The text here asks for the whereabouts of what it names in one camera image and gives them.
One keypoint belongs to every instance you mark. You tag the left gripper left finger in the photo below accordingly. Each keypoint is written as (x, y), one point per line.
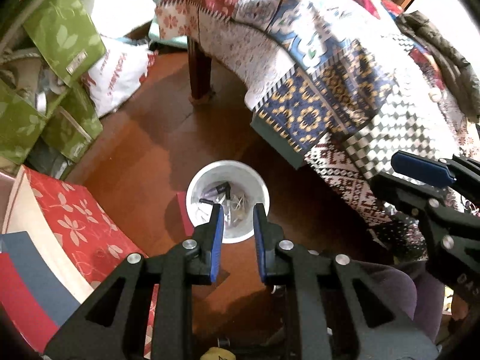
(111, 323)

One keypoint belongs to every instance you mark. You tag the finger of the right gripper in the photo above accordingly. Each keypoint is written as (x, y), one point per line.
(436, 220)
(458, 173)

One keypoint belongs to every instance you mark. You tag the brown puffer jacket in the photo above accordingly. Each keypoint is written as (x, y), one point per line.
(457, 72)

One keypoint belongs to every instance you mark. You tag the patchwork patterned bedspread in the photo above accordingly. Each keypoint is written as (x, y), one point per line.
(335, 86)

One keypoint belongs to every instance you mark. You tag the green leaf pattern bag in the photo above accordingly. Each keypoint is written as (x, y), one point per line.
(46, 48)

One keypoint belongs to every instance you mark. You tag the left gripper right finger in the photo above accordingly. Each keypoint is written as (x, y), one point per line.
(333, 309)

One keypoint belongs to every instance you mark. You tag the black capped ballpoint pen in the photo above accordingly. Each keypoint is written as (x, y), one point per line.
(217, 194)

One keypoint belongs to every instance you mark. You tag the white plastic trash cup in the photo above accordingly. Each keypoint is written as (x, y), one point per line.
(235, 186)

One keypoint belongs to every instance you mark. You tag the white shopping bag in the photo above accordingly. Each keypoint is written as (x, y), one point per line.
(117, 75)

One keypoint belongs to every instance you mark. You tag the red floral gift box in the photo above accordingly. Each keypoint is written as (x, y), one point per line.
(57, 246)

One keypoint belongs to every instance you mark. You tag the person's right hand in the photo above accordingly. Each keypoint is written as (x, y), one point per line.
(459, 308)

